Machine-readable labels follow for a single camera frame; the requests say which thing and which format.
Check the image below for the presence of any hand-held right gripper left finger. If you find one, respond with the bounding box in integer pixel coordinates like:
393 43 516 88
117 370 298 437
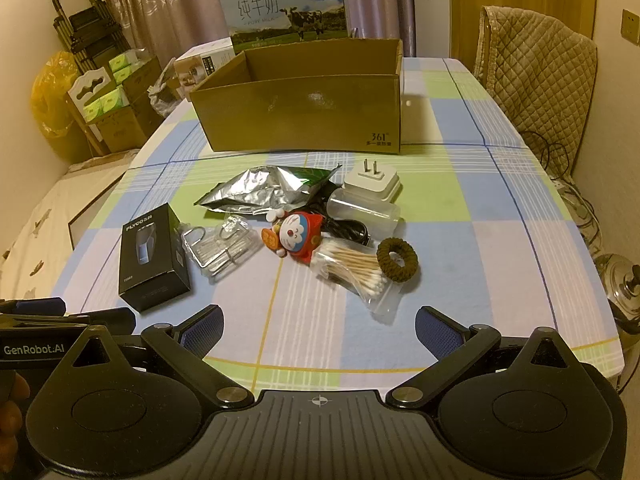
65 305 254 409

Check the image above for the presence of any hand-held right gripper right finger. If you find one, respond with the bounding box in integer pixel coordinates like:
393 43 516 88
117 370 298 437
386 305 577 409

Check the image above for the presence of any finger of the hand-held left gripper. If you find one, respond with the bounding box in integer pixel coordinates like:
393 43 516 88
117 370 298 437
0 297 67 317
60 308 137 335

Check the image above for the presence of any black shaver box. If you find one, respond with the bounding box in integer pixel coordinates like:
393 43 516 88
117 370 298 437
118 203 192 315

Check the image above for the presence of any clear adhesive hook pack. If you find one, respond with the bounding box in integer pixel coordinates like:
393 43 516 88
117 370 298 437
180 214 263 281

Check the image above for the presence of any brown hair tie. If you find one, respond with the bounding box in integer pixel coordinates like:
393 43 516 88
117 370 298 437
376 239 420 281

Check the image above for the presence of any bag of cotton swabs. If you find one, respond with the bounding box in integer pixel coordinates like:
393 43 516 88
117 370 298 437
310 245 403 318

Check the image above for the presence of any black cable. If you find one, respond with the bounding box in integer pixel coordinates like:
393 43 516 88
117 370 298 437
320 209 373 247

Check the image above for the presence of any blue cat toy figure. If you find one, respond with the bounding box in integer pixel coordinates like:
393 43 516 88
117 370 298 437
261 210 328 264

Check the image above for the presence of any clear plastic bottle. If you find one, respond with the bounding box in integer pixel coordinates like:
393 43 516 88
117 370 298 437
327 187 402 233

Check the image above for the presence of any silver foil bag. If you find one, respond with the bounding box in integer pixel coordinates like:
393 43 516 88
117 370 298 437
194 164 343 213

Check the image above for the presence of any white power adapter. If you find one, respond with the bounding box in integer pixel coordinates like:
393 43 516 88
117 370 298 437
342 157 402 202

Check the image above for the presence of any brown cardboard box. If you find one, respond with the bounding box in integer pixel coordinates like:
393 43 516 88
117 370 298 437
189 38 405 155

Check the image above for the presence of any person's left hand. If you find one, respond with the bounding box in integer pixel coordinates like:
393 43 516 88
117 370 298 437
0 374 31 443

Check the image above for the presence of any beige patterned bed sheet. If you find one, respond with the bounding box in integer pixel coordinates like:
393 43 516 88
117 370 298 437
0 150 142 307

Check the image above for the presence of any brown carton with white flaps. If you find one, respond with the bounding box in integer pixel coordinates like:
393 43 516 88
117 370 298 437
67 71 151 154

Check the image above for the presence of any yellow plastic bag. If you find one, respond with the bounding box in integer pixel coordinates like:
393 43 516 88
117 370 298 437
31 51 108 163

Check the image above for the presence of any stack of green tissue packs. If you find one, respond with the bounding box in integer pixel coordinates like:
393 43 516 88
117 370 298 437
82 52 147 122

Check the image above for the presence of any plain brown carton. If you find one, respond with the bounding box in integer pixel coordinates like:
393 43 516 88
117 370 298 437
110 52 166 131

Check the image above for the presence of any bin with trash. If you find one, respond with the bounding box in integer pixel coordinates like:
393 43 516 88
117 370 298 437
147 66 186 118

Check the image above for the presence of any white appliance box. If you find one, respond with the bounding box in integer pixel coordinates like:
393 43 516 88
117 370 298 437
173 42 238 98

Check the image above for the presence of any chair with quilted cover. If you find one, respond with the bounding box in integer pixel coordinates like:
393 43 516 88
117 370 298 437
477 5 598 171

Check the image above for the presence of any black folding stool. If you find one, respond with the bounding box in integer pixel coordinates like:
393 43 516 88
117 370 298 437
51 0 136 76

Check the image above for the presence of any pink patterned curtain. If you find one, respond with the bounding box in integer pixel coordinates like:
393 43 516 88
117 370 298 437
95 0 416 59

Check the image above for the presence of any blue milk gift carton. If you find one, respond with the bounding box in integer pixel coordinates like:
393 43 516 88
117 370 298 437
217 0 349 52

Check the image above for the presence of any floor cable bundle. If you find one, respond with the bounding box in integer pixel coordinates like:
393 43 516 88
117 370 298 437
522 130 603 243

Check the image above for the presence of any beige wall socket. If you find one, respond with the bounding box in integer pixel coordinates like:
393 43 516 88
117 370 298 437
621 9 640 43

